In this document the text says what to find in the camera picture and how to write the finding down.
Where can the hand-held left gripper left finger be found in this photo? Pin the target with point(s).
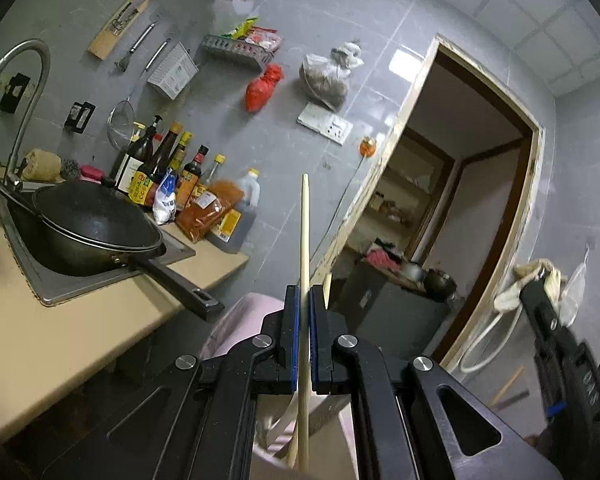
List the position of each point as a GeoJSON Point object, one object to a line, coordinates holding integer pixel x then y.
{"type": "Point", "coordinates": [294, 340]}

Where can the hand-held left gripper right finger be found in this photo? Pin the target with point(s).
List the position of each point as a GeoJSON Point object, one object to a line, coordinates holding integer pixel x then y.
{"type": "Point", "coordinates": [314, 340]}

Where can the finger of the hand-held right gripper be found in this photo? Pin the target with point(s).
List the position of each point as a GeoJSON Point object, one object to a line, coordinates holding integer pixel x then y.
{"type": "Point", "coordinates": [542, 310]}

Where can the wooden chopstick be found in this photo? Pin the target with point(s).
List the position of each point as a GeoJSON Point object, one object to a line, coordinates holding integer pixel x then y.
{"type": "Point", "coordinates": [305, 240]}
{"type": "Point", "coordinates": [327, 290]}

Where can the hanging clear plastic bag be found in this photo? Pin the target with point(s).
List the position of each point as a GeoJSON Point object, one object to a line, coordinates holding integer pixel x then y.
{"type": "Point", "coordinates": [577, 290]}

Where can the wooden stick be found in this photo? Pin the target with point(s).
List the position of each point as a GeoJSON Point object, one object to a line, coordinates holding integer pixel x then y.
{"type": "Point", "coordinates": [507, 385]}

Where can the dark grey cabinet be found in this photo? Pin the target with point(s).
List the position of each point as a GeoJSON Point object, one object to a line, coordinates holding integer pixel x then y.
{"type": "Point", "coordinates": [395, 310]}

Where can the black pot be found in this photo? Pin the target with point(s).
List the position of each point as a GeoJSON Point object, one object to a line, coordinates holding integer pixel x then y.
{"type": "Point", "coordinates": [440, 284]}

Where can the pink cloth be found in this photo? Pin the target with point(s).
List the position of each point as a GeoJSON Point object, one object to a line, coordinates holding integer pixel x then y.
{"type": "Point", "coordinates": [382, 259]}

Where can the silver pot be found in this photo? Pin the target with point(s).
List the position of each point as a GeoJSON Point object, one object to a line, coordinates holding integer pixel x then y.
{"type": "Point", "coordinates": [412, 272]}

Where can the large dark oil jug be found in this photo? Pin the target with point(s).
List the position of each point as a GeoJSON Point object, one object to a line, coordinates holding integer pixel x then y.
{"type": "Point", "coordinates": [240, 220]}

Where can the wooden storage shelf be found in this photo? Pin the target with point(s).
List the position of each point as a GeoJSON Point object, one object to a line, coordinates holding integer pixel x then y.
{"type": "Point", "coordinates": [405, 195]}

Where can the clear bottle yellow cap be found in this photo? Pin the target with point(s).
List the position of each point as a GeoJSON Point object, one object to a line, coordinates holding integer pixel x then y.
{"type": "Point", "coordinates": [214, 170]}

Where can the white blue salt bag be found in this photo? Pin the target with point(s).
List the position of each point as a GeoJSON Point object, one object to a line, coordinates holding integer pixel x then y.
{"type": "Point", "coordinates": [165, 200]}

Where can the yellow cap dark bottle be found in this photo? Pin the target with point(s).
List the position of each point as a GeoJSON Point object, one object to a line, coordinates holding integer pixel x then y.
{"type": "Point", "coordinates": [180, 155]}

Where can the brown cap soy bottle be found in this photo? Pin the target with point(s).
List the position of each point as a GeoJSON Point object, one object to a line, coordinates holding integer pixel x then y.
{"type": "Point", "coordinates": [152, 175]}

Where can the black wok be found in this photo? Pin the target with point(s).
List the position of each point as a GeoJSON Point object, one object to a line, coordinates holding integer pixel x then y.
{"type": "Point", "coordinates": [90, 220]}

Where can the beige kitchen counter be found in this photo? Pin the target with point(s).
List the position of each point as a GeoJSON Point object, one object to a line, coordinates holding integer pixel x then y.
{"type": "Point", "coordinates": [55, 355]}

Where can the dark pump sauce bottle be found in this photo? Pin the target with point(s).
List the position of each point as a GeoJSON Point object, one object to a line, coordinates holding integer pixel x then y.
{"type": "Point", "coordinates": [130, 165]}

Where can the red plastic bag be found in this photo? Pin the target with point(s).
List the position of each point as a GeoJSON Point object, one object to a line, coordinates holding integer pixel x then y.
{"type": "Point", "coordinates": [262, 90]}

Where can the steel kitchen sink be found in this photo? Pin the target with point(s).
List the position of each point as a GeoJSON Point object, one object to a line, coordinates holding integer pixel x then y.
{"type": "Point", "coordinates": [45, 282]}

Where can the clear bag of dried goods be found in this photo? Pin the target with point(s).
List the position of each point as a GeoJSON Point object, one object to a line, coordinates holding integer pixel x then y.
{"type": "Point", "coordinates": [327, 82]}

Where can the pale yellow cap bottle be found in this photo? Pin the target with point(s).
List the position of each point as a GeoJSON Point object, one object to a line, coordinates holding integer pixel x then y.
{"type": "Point", "coordinates": [139, 131]}

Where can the pink dish sponge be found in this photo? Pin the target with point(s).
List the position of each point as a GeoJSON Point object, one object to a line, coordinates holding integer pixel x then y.
{"type": "Point", "coordinates": [92, 173]}

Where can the hanging mesh strainer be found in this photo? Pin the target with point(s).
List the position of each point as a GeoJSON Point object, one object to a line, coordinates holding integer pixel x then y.
{"type": "Point", "coordinates": [122, 120]}

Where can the steel wool scrubber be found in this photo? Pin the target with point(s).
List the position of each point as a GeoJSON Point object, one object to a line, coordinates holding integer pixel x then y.
{"type": "Point", "coordinates": [71, 169]}

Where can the red white snack packet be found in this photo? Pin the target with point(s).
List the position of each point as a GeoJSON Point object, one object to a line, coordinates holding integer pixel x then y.
{"type": "Point", "coordinates": [265, 40]}

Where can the tan loofah sponge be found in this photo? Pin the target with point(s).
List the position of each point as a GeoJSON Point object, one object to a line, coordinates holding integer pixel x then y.
{"type": "Point", "coordinates": [41, 165]}

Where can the green yellow snack packet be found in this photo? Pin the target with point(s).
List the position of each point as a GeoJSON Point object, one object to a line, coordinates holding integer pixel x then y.
{"type": "Point", "coordinates": [240, 29]}

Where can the hanging metal peeler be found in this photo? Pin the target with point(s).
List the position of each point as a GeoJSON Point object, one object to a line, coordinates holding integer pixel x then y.
{"type": "Point", "coordinates": [137, 42]}

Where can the curved metal faucet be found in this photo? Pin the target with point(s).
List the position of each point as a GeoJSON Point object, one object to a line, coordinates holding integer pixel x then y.
{"type": "Point", "coordinates": [27, 105]}

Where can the orange wall hook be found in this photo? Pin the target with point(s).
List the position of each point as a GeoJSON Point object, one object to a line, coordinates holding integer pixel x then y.
{"type": "Point", "coordinates": [368, 146]}

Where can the white wall socket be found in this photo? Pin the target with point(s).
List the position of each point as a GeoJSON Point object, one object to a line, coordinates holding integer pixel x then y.
{"type": "Point", "coordinates": [325, 124]}

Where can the wooden door frame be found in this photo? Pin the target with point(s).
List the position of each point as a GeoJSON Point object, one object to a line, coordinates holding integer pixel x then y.
{"type": "Point", "coordinates": [400, 120]}

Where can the white wall box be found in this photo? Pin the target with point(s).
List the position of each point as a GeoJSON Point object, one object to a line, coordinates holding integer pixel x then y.
{"type": "Point", "coordinates": [172, 72]}

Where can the grey wall shelf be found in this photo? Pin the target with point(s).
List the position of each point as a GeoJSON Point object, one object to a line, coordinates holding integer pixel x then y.
{"type": "Point", "coordinates": [235, 50]}

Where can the black wall socket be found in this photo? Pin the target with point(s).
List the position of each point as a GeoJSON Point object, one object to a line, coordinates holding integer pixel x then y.
{"type": "Point", "coordinates": [14, 92]}
{"type": "Point", "coordinates": [80, 117]}

